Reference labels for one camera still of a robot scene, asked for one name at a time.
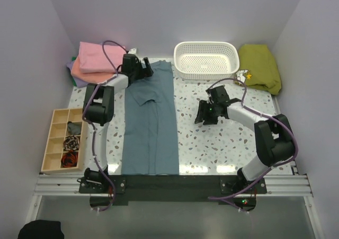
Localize olive green t shirt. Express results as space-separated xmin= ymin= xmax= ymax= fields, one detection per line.
xmin=235 ymin=44 xmax=282 ymax=95

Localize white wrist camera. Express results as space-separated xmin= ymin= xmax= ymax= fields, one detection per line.
xmin=128 ymin=48 xmax=137 ymax=55
xmin=208 ymin=96 xmax=215 ymax=104

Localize blue t shirt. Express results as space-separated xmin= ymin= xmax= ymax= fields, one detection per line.
xmin=121 ymin=60 xmax=179 ymax=175

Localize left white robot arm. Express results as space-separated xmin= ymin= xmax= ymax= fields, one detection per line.
xmin=83 ymin=54 xmax=154 ymax=192

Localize lilac folded t shirt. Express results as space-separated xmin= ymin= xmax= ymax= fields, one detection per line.
xmin=66 ymin=58 xmax=95 ymax=87

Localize green folded t shirt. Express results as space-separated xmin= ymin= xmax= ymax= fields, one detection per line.
xmin=68 ymin=57 xmax=77 ymax=86

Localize orange coiled cable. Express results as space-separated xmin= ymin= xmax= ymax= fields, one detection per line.
xmin=61 ymin=151 xmax=79 ymax=169

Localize white plastic basket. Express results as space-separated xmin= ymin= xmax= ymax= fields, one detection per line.
xmin=174 ymin=41 xmax=240 ymax=80

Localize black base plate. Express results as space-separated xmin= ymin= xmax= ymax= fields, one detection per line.
xmin=78 ymin=174 xmax=268 ymax=207

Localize wooden compartment tray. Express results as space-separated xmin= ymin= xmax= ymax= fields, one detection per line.
xmin=41 ymin=108 xmax=88 ymax=174

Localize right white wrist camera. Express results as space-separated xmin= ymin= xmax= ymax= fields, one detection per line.
xmin=208 ymin=96 xmax=215 ymax=104

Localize black white braided cable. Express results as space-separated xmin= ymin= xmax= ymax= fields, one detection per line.
xmin=63 ymin=135 xmax=81 ymax=151

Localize black object bottom left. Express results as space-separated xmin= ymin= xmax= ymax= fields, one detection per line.
xmin=18 ymin=220 xmax=65 ymax=239

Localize grey item in tray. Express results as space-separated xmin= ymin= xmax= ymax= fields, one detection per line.
xmin=67 ymin=121 xmax=82 ymax=135

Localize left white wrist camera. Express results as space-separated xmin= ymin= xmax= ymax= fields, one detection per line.
xmin=128 ymin=48 xmax=137 ymax=55

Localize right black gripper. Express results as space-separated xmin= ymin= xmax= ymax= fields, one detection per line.
xmin=194 ymin=100 xmax=218 ymax=126

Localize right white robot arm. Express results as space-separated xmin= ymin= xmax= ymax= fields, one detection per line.
xmin=194 ymin=86 xmax=298 ymax=193

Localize salmon folded t shirt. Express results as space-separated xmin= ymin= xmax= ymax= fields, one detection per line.
xmin=70 ymin=55 xmax=122 ymax=84

